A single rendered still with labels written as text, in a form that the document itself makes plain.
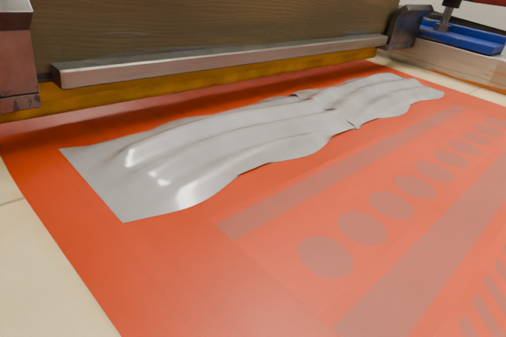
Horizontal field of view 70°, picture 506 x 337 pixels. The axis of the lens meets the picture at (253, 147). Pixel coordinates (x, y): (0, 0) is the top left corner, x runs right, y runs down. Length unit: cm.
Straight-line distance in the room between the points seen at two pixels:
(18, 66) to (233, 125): 12
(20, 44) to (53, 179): 6
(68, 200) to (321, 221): 11
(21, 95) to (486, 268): 22
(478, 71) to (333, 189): 34
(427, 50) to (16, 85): 45
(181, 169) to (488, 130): 26
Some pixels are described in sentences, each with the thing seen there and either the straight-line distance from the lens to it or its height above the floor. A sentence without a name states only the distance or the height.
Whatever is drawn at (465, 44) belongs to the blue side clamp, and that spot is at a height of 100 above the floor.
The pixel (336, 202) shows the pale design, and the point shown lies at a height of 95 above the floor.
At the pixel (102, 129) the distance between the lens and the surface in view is 23.
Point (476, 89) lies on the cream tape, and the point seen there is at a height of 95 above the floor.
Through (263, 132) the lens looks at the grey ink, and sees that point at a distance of 23.
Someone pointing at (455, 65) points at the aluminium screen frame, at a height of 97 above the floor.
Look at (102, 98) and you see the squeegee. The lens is 24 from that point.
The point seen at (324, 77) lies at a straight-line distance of 38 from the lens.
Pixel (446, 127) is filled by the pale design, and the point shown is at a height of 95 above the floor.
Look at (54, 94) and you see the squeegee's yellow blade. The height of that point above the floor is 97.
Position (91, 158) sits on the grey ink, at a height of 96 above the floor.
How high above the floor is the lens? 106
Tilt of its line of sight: 29 degrees down
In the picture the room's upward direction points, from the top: 9 degrees clockwise
